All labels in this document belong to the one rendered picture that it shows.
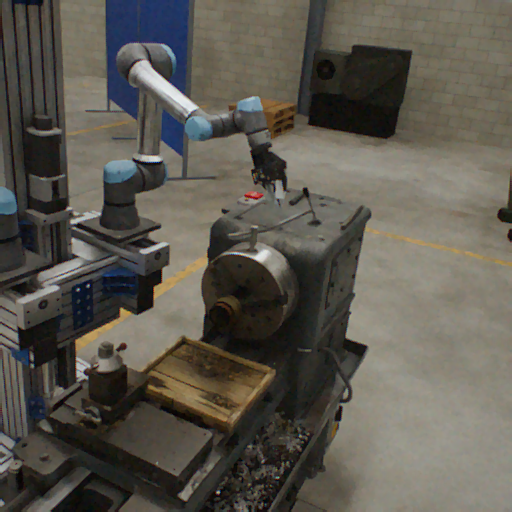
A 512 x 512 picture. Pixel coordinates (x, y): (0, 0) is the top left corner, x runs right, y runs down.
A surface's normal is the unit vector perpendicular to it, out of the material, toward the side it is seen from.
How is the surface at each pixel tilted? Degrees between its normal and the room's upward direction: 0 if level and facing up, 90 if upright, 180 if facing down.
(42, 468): 0
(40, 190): 90
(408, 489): 0
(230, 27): 90
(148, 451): 0
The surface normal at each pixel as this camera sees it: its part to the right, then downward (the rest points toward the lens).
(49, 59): 0.82, 0.30
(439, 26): -0.44, 0.33
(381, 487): 0.09, -0.91
